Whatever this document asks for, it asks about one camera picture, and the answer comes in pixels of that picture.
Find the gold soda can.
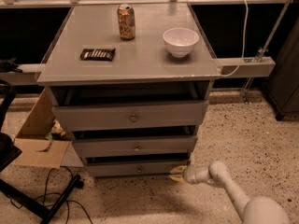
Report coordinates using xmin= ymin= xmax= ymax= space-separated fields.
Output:
xmin=117 ymin=4 xmax=135 ymax=40

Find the black chair base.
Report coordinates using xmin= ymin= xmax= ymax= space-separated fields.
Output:
xmin=0 ymin=77 xmax=85 ymax=224

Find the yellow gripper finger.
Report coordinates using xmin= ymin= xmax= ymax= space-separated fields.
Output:
xmin=169 ymin=175 xmax=185 ymax=183
xmin=170 ymin=165 xmax=187 ymax=175

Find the black floor cable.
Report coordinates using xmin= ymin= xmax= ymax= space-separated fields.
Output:
xmin=8 ymin=165 xmax=94 ymax=224

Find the grey middle drawer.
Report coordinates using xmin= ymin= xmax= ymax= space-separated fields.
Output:
xmin=73 ymin=135 xmax=197 ymax=158

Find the grey drawer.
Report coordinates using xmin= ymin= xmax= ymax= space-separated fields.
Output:
xmin=73 ymin=135 xmax=197 ymax=158
xmin=52 ymin=101 xmax=208 ymax=132
xmin=86 ymin=159 xmax=189 ymax=177

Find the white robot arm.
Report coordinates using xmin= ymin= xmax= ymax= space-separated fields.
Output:
xmin=169 ymin=161 xmax=291 ymax=224

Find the dark grey side cabinet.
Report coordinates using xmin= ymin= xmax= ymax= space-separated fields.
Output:
xmin=263 ymin=19 xmax=299 ymax=120

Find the metal diagonal rod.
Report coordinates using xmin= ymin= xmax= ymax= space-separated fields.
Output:
xmin=240 ymin=0 xmax=293 ymax=104

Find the grey metal railing beam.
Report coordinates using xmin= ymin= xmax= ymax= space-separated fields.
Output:
xmin=0 ymin=57 xmax=276 ymax=86

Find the dark chocolate bar wrapper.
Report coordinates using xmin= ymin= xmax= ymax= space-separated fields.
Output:
xmin=80 ymin=49 xmax=116 ymax=62

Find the cardboard box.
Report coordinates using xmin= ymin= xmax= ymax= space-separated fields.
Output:
xmin=13 ymin=91 xmax=70 ymax=168

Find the white bowl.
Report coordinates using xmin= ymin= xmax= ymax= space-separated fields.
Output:
xmin=163 ymin=28 xmax=199 ymax=58

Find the white cable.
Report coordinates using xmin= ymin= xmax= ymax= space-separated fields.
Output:
xmin=219 ymin=0 xmax=250 ymax=78

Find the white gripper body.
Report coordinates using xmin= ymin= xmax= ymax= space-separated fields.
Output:
xmin=183 ymin=165 xmax=211 ymax=185

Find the grey bottom drawer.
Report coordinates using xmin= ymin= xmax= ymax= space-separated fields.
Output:
xmin=86 ymin=159 xmax=189 ymax=177

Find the grey drawer cabinet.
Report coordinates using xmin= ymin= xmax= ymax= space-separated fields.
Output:
xmin=37 ymin=4 xmax=219 ymax=168

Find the grey top drawer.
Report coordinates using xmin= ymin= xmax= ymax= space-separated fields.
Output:
xmin=52 ymin=101 xmax=208 ymax=132

